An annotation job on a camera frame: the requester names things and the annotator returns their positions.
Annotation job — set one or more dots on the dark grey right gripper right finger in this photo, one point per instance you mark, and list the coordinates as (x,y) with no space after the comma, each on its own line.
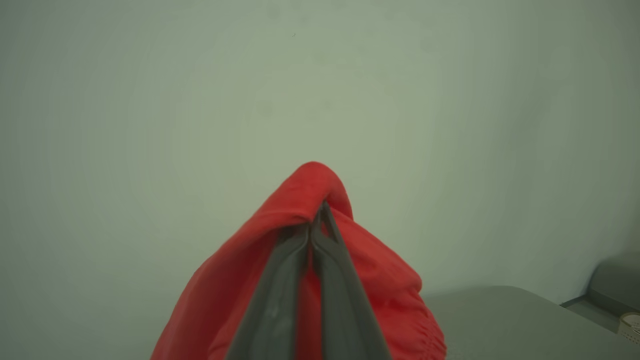
(345,310)

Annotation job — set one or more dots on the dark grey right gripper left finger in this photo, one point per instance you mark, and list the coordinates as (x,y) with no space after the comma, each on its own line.
(272,305)

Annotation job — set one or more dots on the red shorts with white panel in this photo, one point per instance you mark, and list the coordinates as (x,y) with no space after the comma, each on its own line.
(235,280)

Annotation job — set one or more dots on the beige perforated laundry basket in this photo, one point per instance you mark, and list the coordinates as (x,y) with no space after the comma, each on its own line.
(631,327)

